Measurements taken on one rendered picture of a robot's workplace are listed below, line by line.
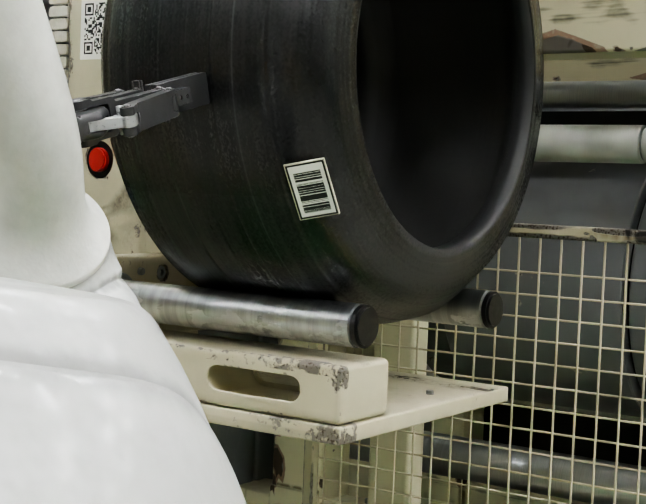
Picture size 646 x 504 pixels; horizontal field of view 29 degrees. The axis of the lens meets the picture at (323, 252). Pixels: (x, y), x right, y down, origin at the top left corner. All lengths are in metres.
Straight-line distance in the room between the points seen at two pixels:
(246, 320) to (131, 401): 1.09
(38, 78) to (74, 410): 0.55
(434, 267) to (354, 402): 0.19
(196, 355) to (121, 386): 1.11
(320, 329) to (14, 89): 0.59
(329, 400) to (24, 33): 0.60
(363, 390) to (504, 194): 0.35
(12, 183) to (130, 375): 0.55
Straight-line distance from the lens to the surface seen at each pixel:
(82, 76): 1.59
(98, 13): 1.58
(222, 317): 1.34
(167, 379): 0.24
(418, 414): 1.36
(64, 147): 0.77
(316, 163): 1.17
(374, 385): 1.28
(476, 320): 1.49
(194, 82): 1.19
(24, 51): 0.75
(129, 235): 1.53
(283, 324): 1.29
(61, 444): 0.21
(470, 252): 1.42
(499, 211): 1.47
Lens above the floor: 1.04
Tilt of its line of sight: 3 degrees down
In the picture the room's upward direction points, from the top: 2 degrees clockwise
